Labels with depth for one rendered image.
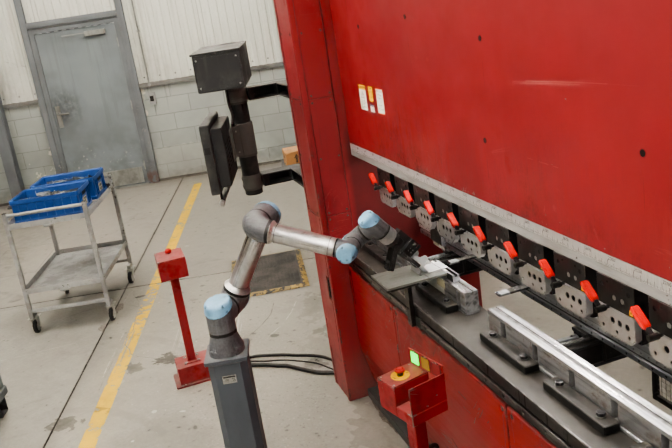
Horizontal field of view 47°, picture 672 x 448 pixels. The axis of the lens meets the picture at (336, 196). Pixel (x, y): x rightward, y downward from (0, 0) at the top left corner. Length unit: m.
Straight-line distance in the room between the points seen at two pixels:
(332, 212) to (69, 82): 6.92
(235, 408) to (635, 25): 2.24
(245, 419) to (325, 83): 1.61
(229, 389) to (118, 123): 7.36
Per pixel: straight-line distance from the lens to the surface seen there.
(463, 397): 3.01
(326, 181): 3.86
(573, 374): 2.53
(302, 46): 3.74
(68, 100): 10.46
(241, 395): 3.32
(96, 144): 10.47
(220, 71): 3.83
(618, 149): 1.99
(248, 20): 10.04
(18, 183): 10.67
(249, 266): 3.23
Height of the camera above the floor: 2.18
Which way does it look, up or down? 15 degrees down
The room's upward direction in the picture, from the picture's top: 9 degrees counter-clockwise
